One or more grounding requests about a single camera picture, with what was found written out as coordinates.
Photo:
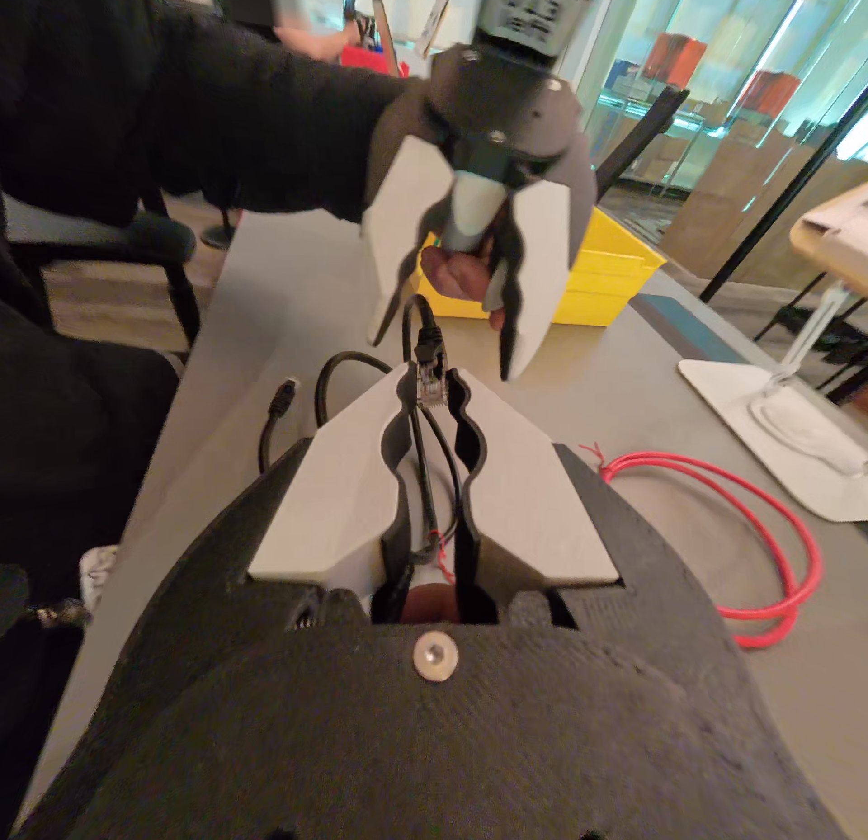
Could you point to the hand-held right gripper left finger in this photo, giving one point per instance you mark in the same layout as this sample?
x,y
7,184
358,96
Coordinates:
x,y
332,501

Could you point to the red storage bin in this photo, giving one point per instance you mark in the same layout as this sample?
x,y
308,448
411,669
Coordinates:
x,y
366,60

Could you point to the red twist tie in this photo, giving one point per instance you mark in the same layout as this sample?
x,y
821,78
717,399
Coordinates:
x,y
442,538

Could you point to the black pole stand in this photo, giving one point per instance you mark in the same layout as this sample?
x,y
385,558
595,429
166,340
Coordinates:
x,y
780,206

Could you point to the person's left hand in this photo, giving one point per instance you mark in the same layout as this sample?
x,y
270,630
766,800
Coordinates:
x,y
458,274

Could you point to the yellow plastic bin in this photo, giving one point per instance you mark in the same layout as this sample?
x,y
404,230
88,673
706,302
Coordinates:
x,y
597,297

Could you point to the black office chair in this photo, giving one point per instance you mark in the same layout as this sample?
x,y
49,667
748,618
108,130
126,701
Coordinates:
x,y
156,240

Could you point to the red box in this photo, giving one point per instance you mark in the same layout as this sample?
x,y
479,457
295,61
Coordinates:
x,y
675,57
770,92

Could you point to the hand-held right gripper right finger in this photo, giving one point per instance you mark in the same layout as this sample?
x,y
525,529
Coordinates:
x,y
536,508

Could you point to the white lamp base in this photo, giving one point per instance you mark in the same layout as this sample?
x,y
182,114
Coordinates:
x,y
732,406

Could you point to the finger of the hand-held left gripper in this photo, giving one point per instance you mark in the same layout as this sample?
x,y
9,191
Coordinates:
x,y
546,257
400,202

